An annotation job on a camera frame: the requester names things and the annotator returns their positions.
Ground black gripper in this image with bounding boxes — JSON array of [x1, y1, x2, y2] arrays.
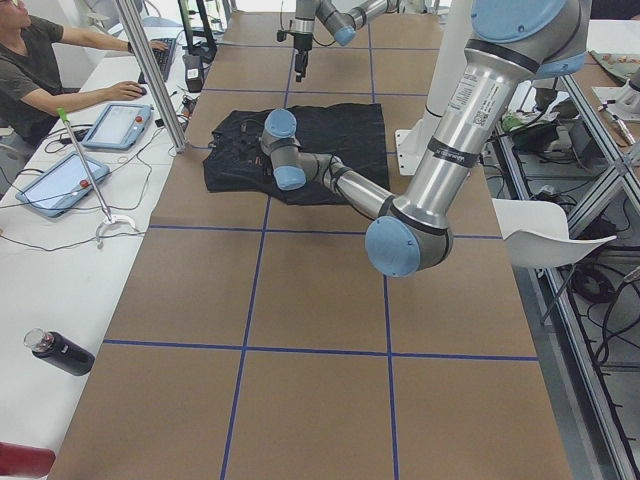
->
[[277, 29, 313, 83]]

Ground black graphic t-shirt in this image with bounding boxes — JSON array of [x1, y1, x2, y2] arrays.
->
[[203, 103, 390, 206]]

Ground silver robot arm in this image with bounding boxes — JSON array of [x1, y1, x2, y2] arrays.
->
[[260, 1, 591, 277], [276, 0, 400, 83]]

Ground person's right hand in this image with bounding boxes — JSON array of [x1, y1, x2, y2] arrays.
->
[[102, 81, 143, 101]]

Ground black keyboard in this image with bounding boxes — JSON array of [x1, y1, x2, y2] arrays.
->
[[152, 38, 177, 81]]

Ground far blue teach pendant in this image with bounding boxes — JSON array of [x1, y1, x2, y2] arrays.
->
[[81, 103, 152, 151]]

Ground blue teach pendant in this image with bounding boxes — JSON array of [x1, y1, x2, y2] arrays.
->
[[15, 153, 93, 218], [81, 103, 152, 151]]

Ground green tipped metal rod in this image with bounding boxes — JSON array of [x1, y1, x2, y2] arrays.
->
[[56, 107, 141, 249]]

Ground near blue teach pendant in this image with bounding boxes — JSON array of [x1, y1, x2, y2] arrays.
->
[[15, 153, 93, 218]]

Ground seated person in dark shirt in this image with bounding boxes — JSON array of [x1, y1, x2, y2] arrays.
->
[[0, 0, 170, 146]]

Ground white plastic chair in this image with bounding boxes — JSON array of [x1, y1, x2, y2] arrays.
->
[[492, 198, 617, 268]]

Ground black water bottle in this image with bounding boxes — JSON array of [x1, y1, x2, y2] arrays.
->
[[23, 328, 95, 376]]

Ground red bottle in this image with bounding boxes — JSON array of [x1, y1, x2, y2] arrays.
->
[[1, 442, 56, 479]]

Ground aluminium frame post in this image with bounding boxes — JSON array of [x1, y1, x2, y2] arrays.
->
[[115, 0, 187, 153]]

